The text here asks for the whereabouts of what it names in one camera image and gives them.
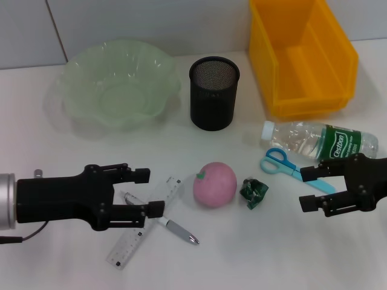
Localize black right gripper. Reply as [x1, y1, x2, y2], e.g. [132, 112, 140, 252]
[298, 153, 387, 217]

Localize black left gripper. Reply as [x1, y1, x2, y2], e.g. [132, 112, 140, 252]
[16, 163, 166, 232]

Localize clear green-label water bottle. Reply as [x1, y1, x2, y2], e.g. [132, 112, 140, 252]
[260, 120, 380, 161]

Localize green plastic wrapper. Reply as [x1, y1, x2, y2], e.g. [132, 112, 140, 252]
[239, 178, 270, 210]

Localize pink toy peach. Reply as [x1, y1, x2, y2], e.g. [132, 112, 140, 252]
[193, 161, 238, 209]

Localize transparent plastic ruler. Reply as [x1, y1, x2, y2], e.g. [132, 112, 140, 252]
[105, 175, 185, 271]

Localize blue scissors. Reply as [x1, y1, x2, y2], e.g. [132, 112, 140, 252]
[260, 147, 337, 195]

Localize grey grip ballpoint pen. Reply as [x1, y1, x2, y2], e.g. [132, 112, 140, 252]
[120, 190, 201, 246]

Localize translucent green fruit plate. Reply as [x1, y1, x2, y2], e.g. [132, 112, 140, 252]
[45, 37, 183, 132]

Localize black mesh pen holder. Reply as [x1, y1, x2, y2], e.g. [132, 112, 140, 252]
[189, 56, 241, 132]

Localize yellow plastic bin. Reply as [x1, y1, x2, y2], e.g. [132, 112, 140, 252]
[248, 0, 360, 122]

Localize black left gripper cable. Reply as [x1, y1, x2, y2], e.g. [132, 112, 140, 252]
[0, 222, 50, 245]

